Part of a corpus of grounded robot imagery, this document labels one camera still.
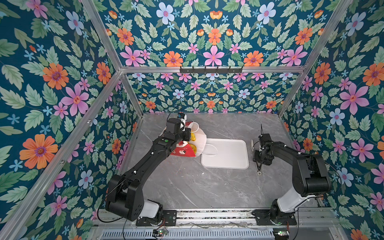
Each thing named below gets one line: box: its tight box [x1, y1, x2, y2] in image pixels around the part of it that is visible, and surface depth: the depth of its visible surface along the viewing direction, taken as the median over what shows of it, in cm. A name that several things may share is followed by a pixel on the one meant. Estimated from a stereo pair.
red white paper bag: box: [171, 121, 207, 157], surface depth 90 cm
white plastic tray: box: [200, 138, 250, 169], surface depth 97 cm
